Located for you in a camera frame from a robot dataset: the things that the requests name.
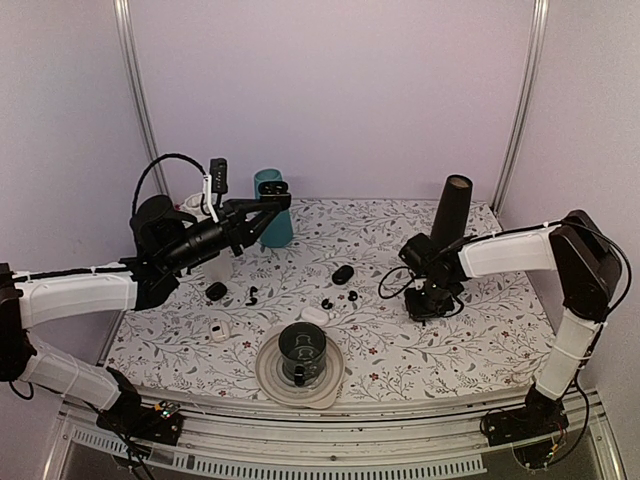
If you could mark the teal vase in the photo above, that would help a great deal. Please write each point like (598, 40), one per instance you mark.
(279, 233)

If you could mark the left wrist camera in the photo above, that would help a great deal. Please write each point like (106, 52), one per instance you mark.
(215, 186)

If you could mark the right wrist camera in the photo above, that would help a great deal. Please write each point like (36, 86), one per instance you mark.
(418, 253)

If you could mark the black stem earbud pair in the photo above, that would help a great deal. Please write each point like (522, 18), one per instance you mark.
(252, 299)

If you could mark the grey ceramic plate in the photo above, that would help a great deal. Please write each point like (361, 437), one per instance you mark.
(321, 394)

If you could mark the small black round case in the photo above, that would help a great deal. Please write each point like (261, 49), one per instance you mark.
(216, 291)

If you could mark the aluminium frame post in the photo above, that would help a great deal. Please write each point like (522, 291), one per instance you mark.
(125, 31)
(531, 67)

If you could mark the right aluminium frame post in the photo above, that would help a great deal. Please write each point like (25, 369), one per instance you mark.
(531, 67)

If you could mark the cream earbud case left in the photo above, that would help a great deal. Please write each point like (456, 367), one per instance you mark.
(219, 331)

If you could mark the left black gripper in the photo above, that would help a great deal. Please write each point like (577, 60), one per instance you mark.
(236, 226)

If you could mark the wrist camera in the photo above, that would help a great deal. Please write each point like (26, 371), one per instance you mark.
(418, 253)
(215, 186)

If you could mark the left aluminium frame post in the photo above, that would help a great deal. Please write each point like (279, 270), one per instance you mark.
(125, 31)

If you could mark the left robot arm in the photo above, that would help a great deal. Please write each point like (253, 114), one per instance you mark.
(168, 242)

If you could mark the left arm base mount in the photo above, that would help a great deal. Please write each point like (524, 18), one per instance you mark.
(161, 423)

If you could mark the dark brown vase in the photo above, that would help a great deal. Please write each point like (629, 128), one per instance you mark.
(453, 209)

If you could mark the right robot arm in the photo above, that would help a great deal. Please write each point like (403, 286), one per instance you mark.
(591, 271)

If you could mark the black oval earbud case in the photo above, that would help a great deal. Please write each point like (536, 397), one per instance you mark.
(342, 275)

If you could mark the dark glass mug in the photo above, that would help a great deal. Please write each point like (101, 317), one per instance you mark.
(303, 350)

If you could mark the white ribbed vase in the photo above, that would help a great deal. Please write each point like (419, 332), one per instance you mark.
(218, 267)

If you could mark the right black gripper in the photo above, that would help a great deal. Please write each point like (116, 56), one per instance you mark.
(416, 312)

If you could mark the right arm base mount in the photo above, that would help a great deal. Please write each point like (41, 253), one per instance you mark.
(501, 426)

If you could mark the black case with gold line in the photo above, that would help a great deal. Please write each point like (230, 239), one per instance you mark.
(275, 191)

